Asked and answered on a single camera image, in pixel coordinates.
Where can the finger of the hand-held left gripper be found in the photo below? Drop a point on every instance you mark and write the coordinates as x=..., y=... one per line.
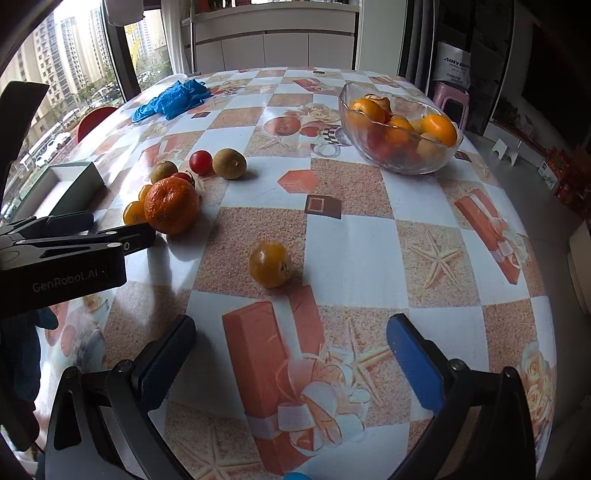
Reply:
x=134, y=237
x=60, y=221

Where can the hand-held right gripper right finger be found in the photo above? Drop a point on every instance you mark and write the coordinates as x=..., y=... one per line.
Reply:
x=411, y=364

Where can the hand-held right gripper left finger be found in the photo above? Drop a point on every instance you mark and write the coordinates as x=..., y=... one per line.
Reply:
x=166, y=364

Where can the green cardboard box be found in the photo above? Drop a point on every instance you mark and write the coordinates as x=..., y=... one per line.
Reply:
x=78, y=189

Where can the large orange mandarin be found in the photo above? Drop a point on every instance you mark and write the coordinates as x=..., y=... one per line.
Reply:
x=171, y=205

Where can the small brown kiwi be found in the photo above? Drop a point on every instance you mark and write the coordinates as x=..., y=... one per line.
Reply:
x=162, y=170

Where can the red tomato with green stem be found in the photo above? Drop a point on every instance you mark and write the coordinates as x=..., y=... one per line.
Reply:
x=183, y=177

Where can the yellow-orange persimmon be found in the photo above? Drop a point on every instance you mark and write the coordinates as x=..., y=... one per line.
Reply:
x=269, y=264

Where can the person's left forearm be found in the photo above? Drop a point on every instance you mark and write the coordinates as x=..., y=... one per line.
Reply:
x=18, y=369

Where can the round red cherry tomato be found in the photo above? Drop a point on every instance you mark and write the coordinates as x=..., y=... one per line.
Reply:
x=201, y=162

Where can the red chair back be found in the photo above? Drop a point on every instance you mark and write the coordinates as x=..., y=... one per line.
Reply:
x=94, y=121

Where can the round brown kiwi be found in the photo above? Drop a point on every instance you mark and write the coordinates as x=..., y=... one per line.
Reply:
x=229, y=163

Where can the crumpled blue disposable gloves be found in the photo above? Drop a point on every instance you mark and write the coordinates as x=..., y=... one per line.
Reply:
x=175, y=99

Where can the white rounded furniture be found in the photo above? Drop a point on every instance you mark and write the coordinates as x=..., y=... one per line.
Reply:
x=581, y=267

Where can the clear glass bowl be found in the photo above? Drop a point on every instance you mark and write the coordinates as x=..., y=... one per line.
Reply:
x=406, y=164

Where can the chrome pole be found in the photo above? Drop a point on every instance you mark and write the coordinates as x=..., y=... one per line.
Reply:
x=190, y=41

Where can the white sheer curtain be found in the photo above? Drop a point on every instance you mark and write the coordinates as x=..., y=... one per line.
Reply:
x=173, y=37

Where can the pale yellow pear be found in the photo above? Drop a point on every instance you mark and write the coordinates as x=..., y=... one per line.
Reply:
x=425, y=148

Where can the hanging grey-white cloth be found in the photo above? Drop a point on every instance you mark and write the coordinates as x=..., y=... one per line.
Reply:
x=122, y=11

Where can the red apple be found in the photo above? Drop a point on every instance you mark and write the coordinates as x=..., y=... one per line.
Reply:
x=382, y=146

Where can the white cabinet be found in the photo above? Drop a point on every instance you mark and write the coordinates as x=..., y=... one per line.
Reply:
x=277, y=48

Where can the small white step stand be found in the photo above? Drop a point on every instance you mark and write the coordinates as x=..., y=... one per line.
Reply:
x=507, y=145

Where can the stack of red gift boxes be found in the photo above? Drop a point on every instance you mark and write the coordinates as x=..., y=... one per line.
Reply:
x=570, y=184

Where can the brownish curled fruit peel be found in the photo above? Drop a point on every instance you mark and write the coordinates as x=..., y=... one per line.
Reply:
x=381, y=102

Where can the pink plastic stool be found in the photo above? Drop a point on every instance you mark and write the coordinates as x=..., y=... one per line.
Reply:
x=450, y=90

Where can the white printed bag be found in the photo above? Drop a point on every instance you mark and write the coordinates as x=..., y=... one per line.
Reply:
x=452, y=69

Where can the dark display shelf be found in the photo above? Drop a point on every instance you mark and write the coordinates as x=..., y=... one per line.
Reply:
x=489, y=55

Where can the grey curtain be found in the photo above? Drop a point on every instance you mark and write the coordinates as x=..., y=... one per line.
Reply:
x=418, y=41

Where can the black television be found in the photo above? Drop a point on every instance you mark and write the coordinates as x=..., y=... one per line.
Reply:
x=554, y=69

